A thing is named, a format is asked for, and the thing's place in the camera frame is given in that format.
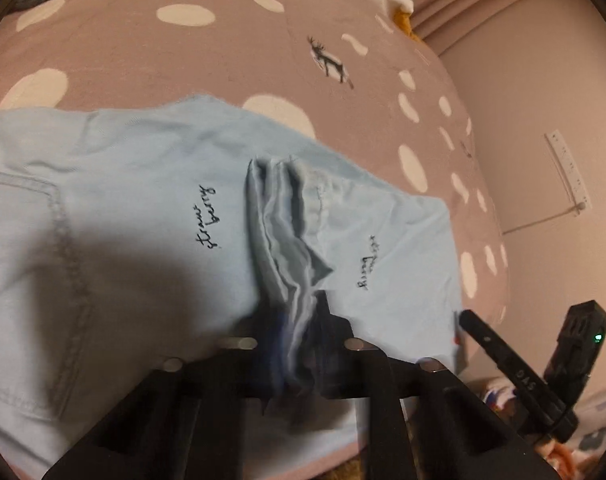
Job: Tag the pink curtain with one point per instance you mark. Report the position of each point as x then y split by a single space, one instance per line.
483 5

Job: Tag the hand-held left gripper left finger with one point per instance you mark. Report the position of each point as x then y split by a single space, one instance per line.
223 375

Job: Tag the light blue strawberry pants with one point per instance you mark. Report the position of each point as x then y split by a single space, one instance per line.
133 200

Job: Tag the white wall socket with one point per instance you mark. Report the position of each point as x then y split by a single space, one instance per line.
568 175

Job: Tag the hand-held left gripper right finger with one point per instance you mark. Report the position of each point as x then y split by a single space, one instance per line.
335 332

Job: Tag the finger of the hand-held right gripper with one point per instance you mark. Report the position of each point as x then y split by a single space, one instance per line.
513 365

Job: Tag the colourful printed cloth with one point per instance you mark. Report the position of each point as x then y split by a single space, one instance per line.
598 440

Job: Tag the brown polka dot blanket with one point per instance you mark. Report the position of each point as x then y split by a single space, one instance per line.
233 60

